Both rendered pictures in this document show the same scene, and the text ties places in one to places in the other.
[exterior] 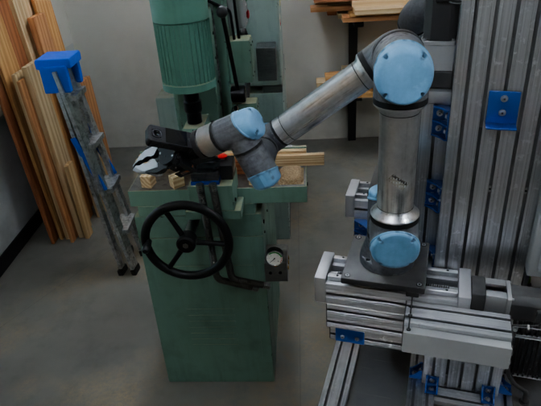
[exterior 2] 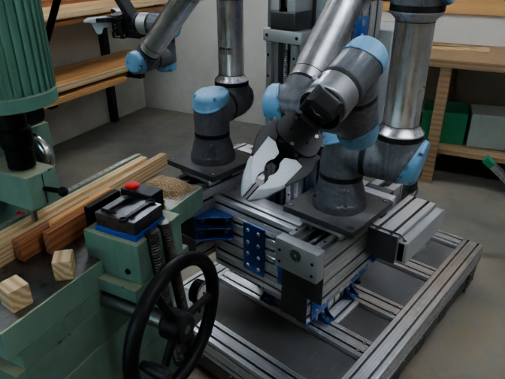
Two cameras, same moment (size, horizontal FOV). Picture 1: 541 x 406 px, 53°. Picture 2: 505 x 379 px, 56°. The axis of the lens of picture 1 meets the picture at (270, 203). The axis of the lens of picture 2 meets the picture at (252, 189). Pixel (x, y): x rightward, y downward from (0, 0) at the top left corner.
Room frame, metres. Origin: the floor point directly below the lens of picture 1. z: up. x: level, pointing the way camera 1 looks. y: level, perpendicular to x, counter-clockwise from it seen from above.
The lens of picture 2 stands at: (1.04, 0.86, 1.45)
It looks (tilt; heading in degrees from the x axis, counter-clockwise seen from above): 27 degrees down; 292
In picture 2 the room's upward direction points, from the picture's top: straight up
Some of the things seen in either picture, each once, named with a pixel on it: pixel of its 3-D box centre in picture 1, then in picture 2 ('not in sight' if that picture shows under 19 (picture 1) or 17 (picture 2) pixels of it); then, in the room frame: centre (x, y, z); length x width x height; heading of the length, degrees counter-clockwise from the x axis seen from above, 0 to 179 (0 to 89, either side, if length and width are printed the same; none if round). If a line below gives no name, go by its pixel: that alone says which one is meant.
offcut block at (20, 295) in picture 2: (148, 180); (14, 293); (1.66, 0.41, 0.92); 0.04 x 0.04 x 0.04; 74
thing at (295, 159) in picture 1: (229, 161); (75, 211); (1.76, 0.14, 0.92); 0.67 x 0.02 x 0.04; 85
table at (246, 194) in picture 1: (219, 188); (107, 247); (1.66, 0.17, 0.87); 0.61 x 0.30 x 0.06; 85
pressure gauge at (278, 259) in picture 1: (274, 258); (198, 293); (1.54, 0.00, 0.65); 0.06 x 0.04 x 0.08; 85
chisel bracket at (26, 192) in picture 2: (198, 132); (21, 184); (1.79, 0.23, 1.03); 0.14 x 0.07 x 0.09; 175
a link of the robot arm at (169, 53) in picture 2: not in sight; (162, 55); (1.98, -0.62, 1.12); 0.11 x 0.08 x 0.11; 85
